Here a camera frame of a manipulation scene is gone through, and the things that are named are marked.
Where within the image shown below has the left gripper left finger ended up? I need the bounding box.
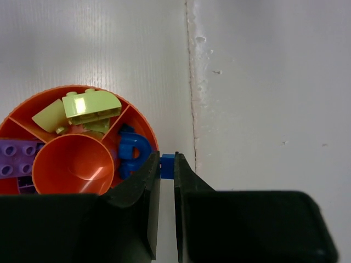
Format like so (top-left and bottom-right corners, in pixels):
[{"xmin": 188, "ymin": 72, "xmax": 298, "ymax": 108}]
[{"xmin": 1, "ymin": 151, "xmax": 160, "ymax": 262}]

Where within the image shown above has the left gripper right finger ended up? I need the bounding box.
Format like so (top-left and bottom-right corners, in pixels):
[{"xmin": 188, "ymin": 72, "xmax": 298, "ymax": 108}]
[{"xmin": 174, "ymin": 153, "xmax": 339, "ymax": 262}]

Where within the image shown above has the tiny blue lego piece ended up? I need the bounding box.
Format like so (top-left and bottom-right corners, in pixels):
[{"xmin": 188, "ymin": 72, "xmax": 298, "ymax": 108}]
[{"xmin": 160, "ymin": 154, "xmax": 175, "ymax": 180}]

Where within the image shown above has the blue round lego piece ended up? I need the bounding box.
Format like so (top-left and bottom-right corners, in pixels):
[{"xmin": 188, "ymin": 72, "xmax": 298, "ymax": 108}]
[{"xmin": 118, "ymin": 123, "xmax": 153, "ymax": 180}]

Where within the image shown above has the lime green purple lego brick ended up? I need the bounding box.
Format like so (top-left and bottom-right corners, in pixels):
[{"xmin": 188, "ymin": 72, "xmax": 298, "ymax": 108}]
[{"xmin": 62, "ymin": 88, "xmax": 122, "ymax": 125}]

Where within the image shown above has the orange round divided container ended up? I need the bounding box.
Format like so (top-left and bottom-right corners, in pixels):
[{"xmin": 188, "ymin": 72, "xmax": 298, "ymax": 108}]
[{"xmin": 1, "ymin": 85, "xmax": 158, "ymax": 195}]

